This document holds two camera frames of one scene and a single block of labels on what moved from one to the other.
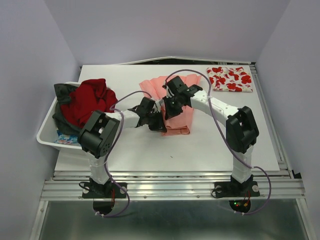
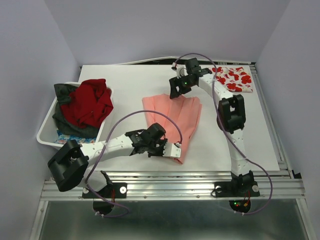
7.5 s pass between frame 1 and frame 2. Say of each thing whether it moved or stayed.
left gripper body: moved
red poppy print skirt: stayed
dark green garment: stayed
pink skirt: moved
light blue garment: stayed
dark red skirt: stayed
